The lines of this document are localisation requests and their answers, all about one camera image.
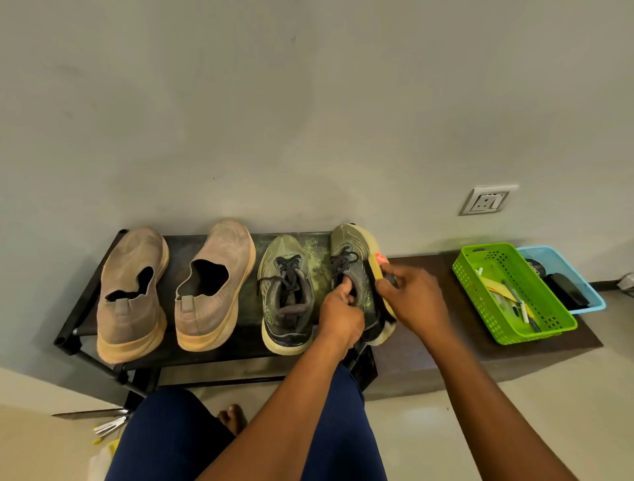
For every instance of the dark brown low bench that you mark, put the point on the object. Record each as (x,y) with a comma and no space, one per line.
(436,357)

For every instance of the green plastic basket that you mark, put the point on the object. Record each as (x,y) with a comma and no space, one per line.
(510,332)

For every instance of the person's left forearm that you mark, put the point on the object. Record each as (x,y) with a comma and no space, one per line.
(282,421)

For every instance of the beige suede shoe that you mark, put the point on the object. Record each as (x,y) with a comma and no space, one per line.
(131,317)
(223,248)

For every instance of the green sneaker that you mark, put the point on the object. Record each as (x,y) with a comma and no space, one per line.
(346,240)
(287,297)

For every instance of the person's right hand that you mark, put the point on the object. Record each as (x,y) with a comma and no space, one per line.
(416,297)

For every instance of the dark skirting strip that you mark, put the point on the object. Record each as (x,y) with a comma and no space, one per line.
(604,286)

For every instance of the black metal shoe rack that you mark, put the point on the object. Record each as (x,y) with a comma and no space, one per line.
(178,248)

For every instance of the white wall socket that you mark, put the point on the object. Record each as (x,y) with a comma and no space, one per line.
(488,200)

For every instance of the person's right forearm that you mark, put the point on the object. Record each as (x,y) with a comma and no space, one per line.
(495,411)

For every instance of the yellow sticky note pad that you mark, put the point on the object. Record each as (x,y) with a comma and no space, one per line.
(498,288)

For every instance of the yellow-edged shoe shine sponge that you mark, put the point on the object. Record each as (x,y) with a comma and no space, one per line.
(380,258)

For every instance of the dark blue trousers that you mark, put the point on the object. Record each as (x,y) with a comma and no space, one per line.
(173,446)

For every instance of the long white chalk stick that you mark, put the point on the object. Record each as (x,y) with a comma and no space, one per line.
(523,312)

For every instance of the grey furniture base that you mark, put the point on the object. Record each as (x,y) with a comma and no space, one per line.
(626,281)

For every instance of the person's left foot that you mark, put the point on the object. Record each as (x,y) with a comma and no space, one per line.
(233,418)

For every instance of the round black polish tin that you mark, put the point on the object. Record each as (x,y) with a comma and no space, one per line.
(535,267)

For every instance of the light blue plastic basket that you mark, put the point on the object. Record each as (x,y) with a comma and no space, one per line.
(564,260)

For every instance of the person's left hand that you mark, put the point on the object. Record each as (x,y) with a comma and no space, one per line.
(342,317)

